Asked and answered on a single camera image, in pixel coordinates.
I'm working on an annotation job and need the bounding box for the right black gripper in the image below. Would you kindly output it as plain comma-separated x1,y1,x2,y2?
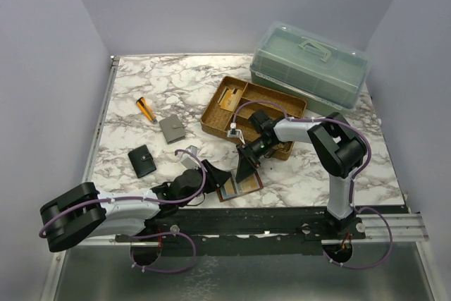
236,137,276,183

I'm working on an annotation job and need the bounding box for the gold credit card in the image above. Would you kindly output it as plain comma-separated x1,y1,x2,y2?
227,89,242,99
220,178,239,200
240,176,261,194
219,97,240,112
218,87,230,104

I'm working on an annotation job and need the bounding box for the brown leather card holder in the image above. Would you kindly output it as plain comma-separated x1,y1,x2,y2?
216,170,264,202

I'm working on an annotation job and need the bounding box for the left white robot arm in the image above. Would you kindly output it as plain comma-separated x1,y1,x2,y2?
39,160,232,252

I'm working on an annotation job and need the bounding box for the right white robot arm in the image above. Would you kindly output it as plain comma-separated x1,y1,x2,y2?
235,110,371,239

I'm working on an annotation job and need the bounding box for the grey card holder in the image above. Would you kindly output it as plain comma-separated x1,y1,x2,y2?
159,114,185,145

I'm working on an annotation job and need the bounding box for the black card holder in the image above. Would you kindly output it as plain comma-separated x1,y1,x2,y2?
128,145,156,178

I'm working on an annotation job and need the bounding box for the woven wicker divided tray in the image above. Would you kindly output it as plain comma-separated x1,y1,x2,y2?
200,76,307,144

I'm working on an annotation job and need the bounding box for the green plastic storage box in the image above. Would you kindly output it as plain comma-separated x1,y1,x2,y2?
249,22,370,115

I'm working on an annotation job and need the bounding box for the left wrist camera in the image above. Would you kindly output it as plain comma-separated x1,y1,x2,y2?
180,145,199,170

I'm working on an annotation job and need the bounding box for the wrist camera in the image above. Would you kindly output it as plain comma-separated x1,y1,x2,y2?
180,145,199,170
227,122,245,144

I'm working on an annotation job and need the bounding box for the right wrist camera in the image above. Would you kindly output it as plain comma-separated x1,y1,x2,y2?
227,122,245,144

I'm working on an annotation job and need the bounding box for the black mounting rail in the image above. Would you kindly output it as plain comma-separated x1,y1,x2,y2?
136,206,407,257

